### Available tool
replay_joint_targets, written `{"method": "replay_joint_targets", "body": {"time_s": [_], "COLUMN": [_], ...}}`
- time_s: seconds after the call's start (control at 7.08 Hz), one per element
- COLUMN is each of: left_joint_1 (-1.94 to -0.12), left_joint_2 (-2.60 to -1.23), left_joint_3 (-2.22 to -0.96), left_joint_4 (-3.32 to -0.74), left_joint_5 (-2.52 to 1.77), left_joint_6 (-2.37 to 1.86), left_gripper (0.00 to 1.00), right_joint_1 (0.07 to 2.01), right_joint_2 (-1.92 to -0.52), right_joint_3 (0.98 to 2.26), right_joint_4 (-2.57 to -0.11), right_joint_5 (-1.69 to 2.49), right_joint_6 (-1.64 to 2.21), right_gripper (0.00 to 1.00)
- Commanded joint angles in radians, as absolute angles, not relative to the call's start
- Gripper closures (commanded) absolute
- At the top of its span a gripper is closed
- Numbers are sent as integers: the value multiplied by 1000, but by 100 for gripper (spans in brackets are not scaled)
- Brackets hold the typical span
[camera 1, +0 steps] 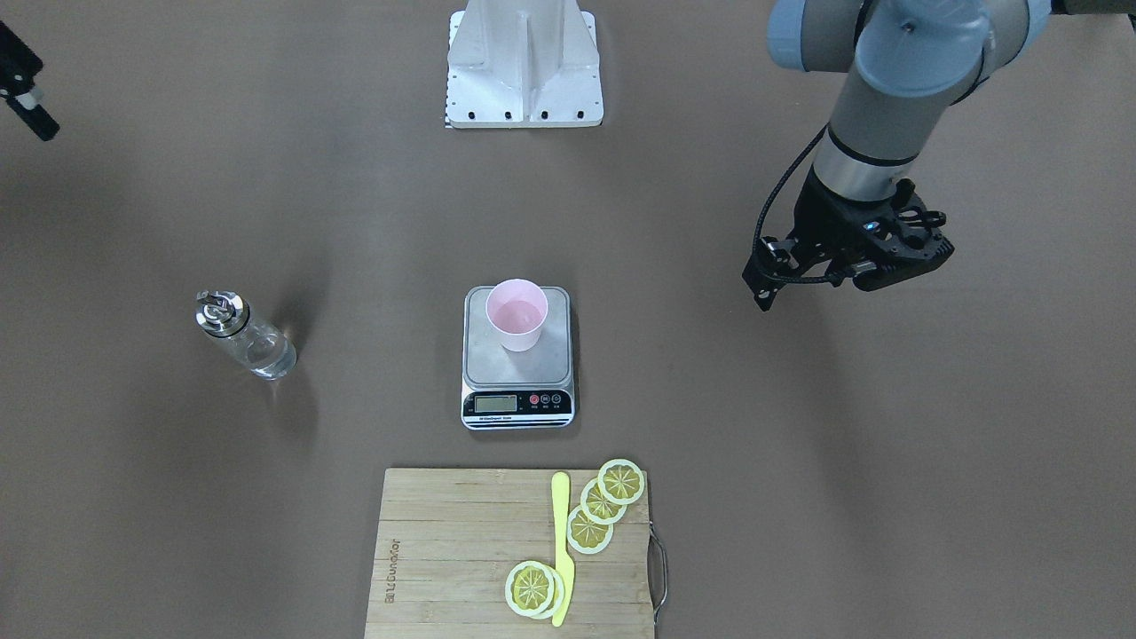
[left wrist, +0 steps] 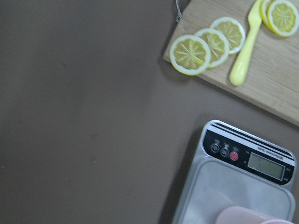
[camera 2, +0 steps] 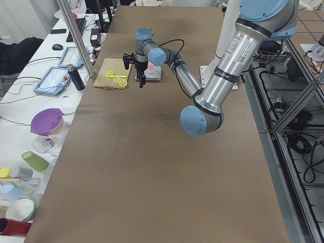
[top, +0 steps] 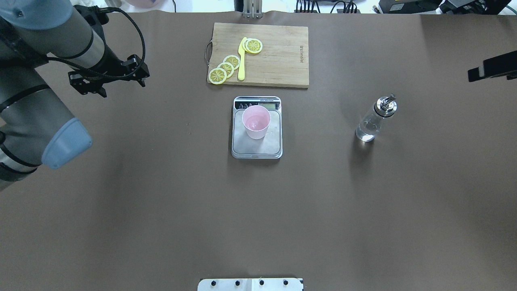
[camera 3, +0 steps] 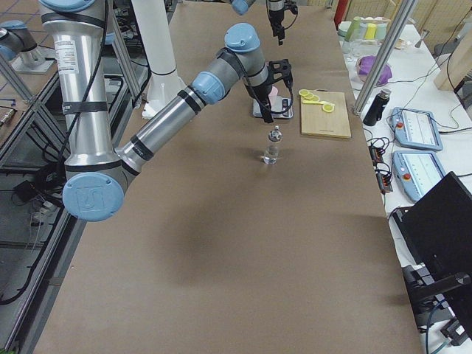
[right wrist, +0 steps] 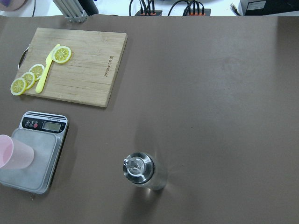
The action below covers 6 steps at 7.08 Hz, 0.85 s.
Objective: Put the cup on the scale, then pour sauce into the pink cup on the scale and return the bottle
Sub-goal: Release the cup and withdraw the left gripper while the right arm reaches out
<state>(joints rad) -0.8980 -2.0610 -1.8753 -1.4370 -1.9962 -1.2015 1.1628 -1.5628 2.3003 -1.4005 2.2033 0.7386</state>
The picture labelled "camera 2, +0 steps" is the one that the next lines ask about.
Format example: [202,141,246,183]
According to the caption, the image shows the yellow plastic cup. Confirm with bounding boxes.
[0,167,11,179]

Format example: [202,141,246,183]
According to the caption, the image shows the silver kitchen scale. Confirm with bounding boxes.
[144,66,161,80]

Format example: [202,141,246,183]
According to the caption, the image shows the wooden cutting board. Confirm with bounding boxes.
[93,58,133,89]

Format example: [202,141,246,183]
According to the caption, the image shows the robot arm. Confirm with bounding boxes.
[123,0,299,136]

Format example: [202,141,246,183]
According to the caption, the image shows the far teach pendant tablet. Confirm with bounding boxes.
[58,47,83,68]

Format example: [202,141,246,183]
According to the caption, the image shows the aluminium frame post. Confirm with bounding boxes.
[57,0,95,77]

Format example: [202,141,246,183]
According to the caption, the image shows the black thermos bottle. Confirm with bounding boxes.
[66,64,85,91]

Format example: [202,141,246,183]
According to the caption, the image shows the clear wine glass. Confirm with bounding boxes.
[31,136,59,163]

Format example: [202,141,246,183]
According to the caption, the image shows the black keyboard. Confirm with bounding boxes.
[66,17,87,43]

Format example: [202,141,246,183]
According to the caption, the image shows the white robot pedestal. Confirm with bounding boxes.
[200,0,240,88]

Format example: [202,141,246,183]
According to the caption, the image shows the black camera cable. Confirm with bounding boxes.
[158,38,185,66]

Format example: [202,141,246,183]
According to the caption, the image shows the grey plastic cup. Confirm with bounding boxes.
[10,167,33,180]

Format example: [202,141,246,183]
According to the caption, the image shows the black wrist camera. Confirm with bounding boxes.
[123,53,134,70]

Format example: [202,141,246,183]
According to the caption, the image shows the green plastic cup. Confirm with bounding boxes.
[21,151,49,173]

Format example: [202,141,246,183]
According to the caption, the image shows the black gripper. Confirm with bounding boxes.
[134,60,148,88]

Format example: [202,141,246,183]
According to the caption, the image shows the red cup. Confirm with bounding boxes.
[1,218,32,237]

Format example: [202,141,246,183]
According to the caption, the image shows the teach pendant tablet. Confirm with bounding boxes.
[58,47,83,68]
[33,67,70,96]

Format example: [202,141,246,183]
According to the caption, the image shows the white green bowl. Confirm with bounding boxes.
[6,197,36,222]

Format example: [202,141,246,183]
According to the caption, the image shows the near teach pendant tablet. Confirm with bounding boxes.
[33,67,70,96]

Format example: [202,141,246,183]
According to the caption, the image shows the black power adapter box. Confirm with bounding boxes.
[90,28,101,47]

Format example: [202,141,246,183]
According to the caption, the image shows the black computer mouse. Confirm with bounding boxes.
[52,44,63,51]

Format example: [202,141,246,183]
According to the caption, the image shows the lemon slice near board end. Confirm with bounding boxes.
[119,80,127,87]

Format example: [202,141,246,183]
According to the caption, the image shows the yellow plastic knife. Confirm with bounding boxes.
[105,74,128,78]

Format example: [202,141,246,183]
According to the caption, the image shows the light blue plastic cup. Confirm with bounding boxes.
[1,183,25,202]

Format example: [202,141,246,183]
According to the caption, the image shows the black smartphone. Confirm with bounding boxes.
[50,28,67,34]

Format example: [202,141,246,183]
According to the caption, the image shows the pink plastic cup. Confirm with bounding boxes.
[147,61,155,74]

